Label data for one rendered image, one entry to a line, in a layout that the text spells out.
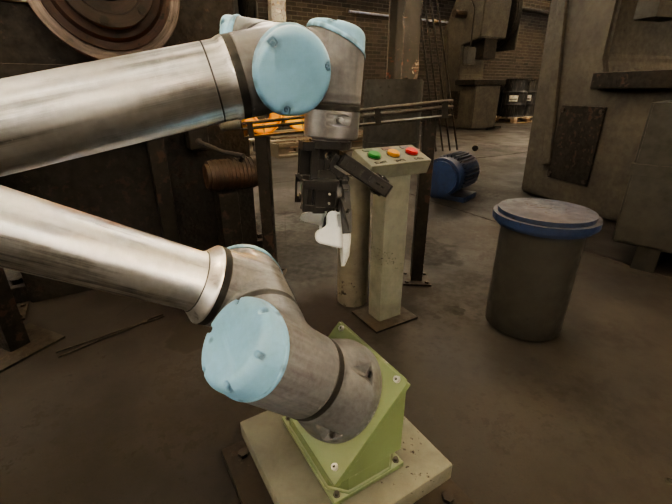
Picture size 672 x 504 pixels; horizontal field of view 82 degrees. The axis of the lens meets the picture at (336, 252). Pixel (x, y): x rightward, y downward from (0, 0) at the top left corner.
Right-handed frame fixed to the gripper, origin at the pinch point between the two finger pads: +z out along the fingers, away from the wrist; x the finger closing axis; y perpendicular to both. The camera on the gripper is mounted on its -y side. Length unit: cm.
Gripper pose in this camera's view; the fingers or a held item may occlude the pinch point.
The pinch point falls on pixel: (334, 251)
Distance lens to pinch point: 72.1
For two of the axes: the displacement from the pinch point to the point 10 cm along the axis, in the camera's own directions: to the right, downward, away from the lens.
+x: 2.8, 3.5, -8.9
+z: -0.7, 9.4, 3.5
